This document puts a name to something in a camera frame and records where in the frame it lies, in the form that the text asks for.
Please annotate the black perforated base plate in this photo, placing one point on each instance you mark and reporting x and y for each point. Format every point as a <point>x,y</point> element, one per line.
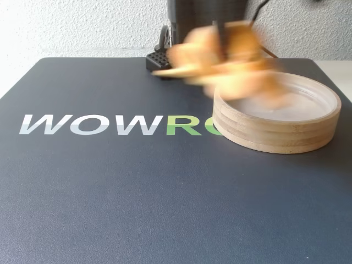
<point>158,61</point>

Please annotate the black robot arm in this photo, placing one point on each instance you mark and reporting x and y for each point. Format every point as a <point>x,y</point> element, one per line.
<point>198,13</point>

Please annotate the orange plush toy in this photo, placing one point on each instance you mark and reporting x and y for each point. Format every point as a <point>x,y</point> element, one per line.
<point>203,55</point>

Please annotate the round bamboo cutting board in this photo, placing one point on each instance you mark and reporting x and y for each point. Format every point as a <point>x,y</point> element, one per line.
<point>275,134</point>

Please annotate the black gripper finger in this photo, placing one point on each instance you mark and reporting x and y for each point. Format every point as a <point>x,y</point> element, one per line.
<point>220,38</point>

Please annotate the dark blue logo mat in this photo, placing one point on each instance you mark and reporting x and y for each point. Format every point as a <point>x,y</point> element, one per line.
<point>137,187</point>

